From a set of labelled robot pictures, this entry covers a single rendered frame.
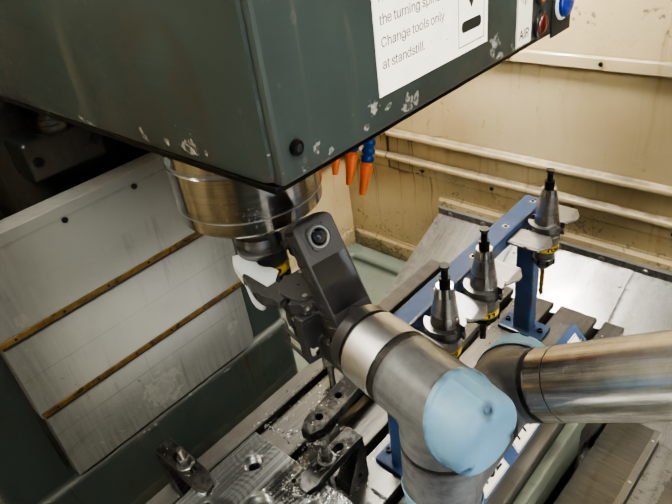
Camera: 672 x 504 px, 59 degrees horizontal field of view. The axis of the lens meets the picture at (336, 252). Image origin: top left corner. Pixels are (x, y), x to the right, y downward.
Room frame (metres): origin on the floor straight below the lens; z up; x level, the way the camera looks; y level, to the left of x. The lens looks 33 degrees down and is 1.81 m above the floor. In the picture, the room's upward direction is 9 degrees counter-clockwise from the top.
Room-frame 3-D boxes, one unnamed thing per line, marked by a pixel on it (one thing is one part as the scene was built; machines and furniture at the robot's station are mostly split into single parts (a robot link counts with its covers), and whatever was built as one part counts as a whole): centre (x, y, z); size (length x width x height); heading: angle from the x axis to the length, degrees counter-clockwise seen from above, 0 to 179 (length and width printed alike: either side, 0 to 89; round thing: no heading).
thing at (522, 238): (0.85, -0.34, 1.21); 0.07 x 0.05 x 0.01; 43
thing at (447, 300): (0.66, -0.15, 1.26); 0.04 x 0.04 x 0.07
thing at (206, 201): (0.58, 0.08, 1.57); 0.16 x 0.16 x 0.12
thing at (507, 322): (0.97, -0.39, 1.05); 0.10 x 0.05 x 0.30; 43
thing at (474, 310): (0.70, -0.18, 1.21); 0.07 x 0.05 x 0.01; 43
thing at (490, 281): (0.74, -0.22, 1.26); 0.04 x 0.04 x 0.07
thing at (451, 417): (0.34, -0.07, 1.42); 0.11 x 0.08 x 0.09; 32
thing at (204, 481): (0.65, 0.30, 0.97); 0.13 x 0.03 x 0.15; 43
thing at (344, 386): (0.81, 0.02, 0.93); 0.26 x 0.05 x 0.06; 138
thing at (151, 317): (0.91, 0.39, 1.16); 0.48 x 0.05 x 0.51; 133
